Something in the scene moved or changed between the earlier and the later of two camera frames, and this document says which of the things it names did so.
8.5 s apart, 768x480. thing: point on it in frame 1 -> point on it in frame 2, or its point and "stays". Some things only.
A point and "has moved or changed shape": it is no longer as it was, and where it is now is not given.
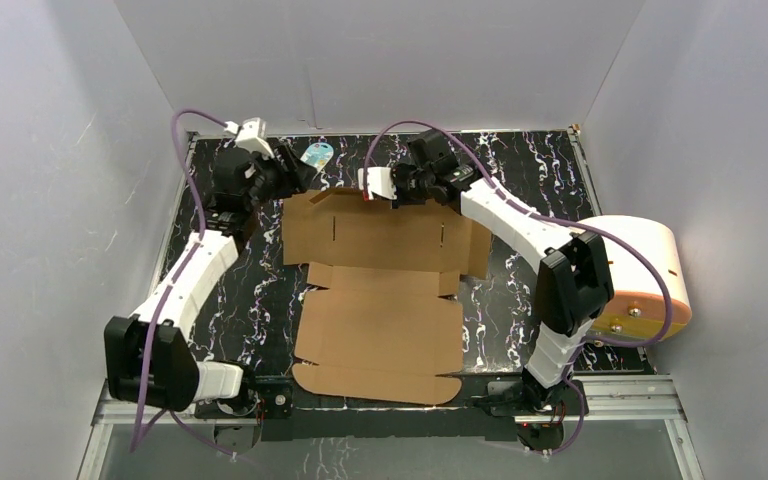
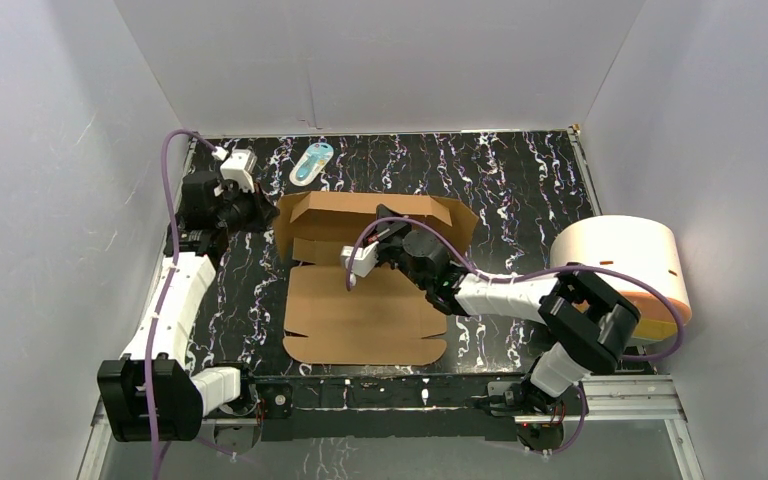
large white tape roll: x=637 y=309 stays
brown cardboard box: x=381 y=330 has moved or changed shape
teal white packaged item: x=317 y=154 stays
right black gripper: x=397 y=175 -> x=384 y=234
